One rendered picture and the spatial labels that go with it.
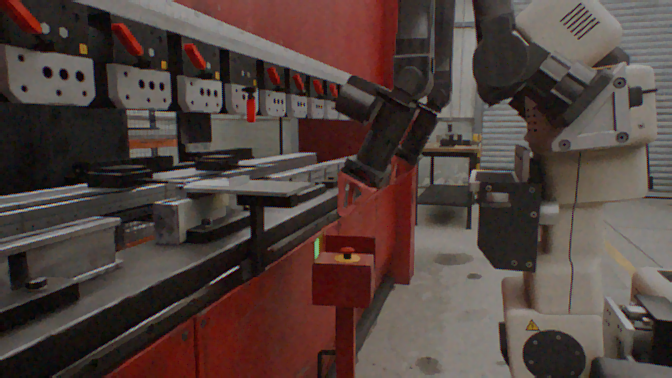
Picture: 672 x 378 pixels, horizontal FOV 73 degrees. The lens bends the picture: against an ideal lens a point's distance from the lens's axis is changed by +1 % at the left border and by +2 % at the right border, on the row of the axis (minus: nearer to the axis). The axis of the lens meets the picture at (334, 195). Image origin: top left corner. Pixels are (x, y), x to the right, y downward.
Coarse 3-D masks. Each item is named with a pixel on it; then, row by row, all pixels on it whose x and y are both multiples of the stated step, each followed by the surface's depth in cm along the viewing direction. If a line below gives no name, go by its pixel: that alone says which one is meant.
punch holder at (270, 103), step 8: (256, 64) 137; (264, 64) 136; (272, 64) 141; (256, 72) 137; (264, 72) 137; (280, 72) 148; (256, 80) 138; (264, 80) 137; (280, 80) 148; (264, 88) 137; (264, 96) 138; (272, 96) 142; (280, 96) 147; (264, 104) 138; (272, 104) 142; (280, 104) 148; (264, 112) 139; (272, 112) 142; (280, 112) 148
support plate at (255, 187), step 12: (228, 180) 119; (252, 180) 118; (204, 192) 104; (216, 192) 103; (228, 192) 102; (240, 192) 101; (252, 192) 100; (264, 192) 99; (276, 192) 98; (288, 192) 98
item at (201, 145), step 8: (184, 112) 107; (192, 112) 108; (200, 112) 111; (184, 120) 107; (192, 120) 108; (200, 120) 112; (208, 120) 115; (184, 128) 107; (192, 128) 109; (200, 128) 112; (208, 128) 115; (184, 136) 108; (192, 136) 109; (200, 136) 112; (208, 136) 115; (184, 144) 108; (192, 144) 110; (200, 144) 114; (208, 144) 117
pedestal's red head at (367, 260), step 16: (336, 240) 138; (352, 240) 138; (368, 240) 137; (320, 256) 126; (336, 256) 126; (368, 256) 126; (320, 272) 120; (336, 272) 119; (352, 272) 119; (368, 272) 118; (320, 288) 121; (336, 288) 120; (352, 288) 119; (368, 288) 119; (320, 304) 121; (336, 304) 121; (352, 304) 120; (368, 304) 119
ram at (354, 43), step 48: (96, 0) 77; (192, 0) 102; (240, 0) 122; (288, 0) 151; (336, 0) 201; (384, 0) 297; (240, 48) 123; (288, 48) 153; (336, 48) 204; (384, 48) 303
